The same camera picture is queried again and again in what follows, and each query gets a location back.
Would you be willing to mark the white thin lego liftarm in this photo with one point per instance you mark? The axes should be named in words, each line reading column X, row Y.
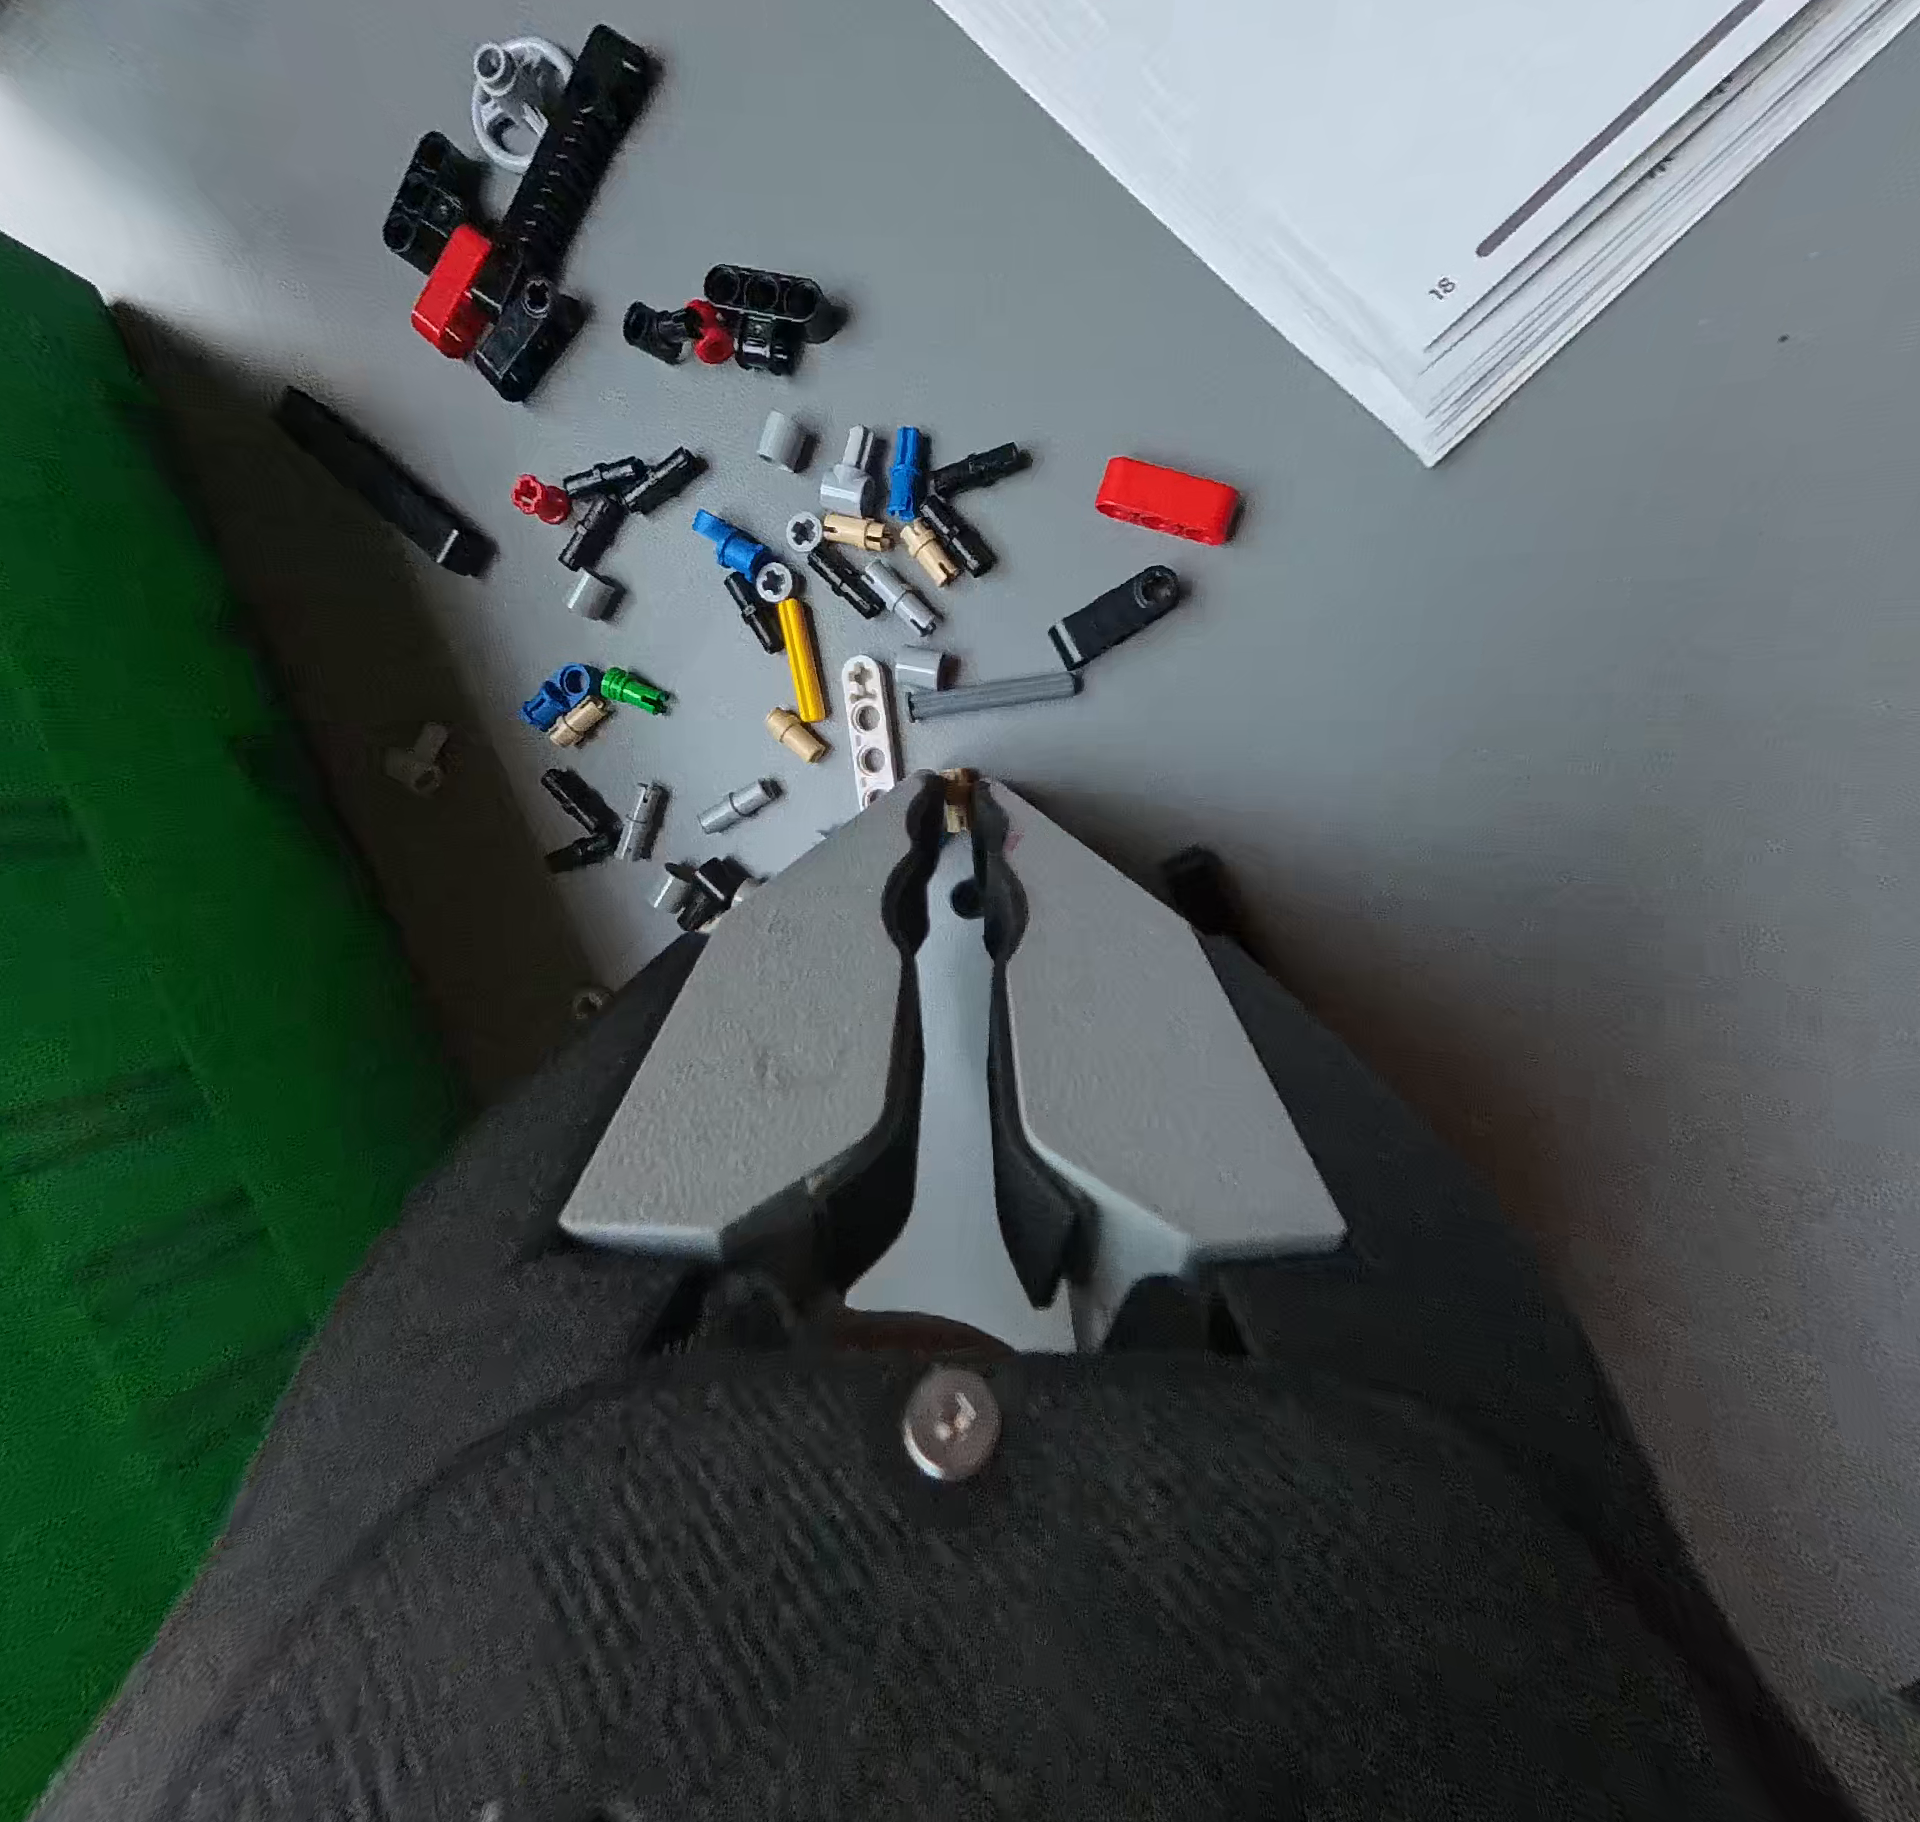
column 866, row 720

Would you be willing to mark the light grey lego connector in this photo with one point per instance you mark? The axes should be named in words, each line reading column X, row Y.
column 417, row 759

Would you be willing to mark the tan lego pin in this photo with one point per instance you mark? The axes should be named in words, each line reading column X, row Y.
column 961, row 790

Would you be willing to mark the scatter of small lego pins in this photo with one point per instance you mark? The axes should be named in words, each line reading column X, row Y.
column 732, row 540

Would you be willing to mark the green plastic bin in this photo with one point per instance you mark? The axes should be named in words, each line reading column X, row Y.
column 150, row 953

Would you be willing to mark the black and red lego assembly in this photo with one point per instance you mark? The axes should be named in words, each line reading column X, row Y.
column 576, row 142

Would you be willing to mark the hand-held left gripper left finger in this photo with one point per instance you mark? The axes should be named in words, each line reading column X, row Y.
column 751, row 1073

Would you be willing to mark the black lego beam with pins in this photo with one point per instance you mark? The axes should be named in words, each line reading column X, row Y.
column 766, row 293

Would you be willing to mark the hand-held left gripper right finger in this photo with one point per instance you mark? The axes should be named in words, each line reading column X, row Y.
column 1156, row 1088

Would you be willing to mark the folded lego instruction booklet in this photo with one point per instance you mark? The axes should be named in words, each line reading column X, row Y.
column 1275, row 83

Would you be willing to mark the yellow lego axle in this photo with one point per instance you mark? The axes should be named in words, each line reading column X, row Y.
column 801, row 661

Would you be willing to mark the dark grey lego axle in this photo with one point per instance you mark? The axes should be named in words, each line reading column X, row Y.
column 991, row 696

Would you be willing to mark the black lego axle connector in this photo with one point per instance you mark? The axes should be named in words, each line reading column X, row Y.
column 1111, row 618

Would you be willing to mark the light grey round lego piece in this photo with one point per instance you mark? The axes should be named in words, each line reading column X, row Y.
column 501, row 128

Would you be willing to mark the red lego beam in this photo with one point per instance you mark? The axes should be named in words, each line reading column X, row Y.
column 1171, row 503

